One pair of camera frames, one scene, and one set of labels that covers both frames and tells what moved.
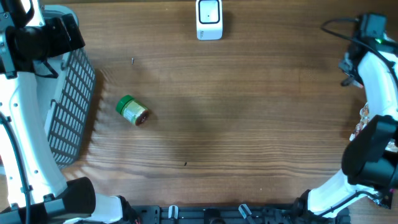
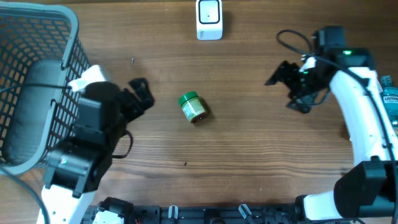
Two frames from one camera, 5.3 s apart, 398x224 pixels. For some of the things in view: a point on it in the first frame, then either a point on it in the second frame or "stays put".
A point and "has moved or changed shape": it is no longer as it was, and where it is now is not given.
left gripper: [62, 45] → [137, 108]
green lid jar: [132, 110] has moved or changed shape
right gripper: [344, 68] → [291, 71]
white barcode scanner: [209, 19] stays put
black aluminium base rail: [234, 214] stays put
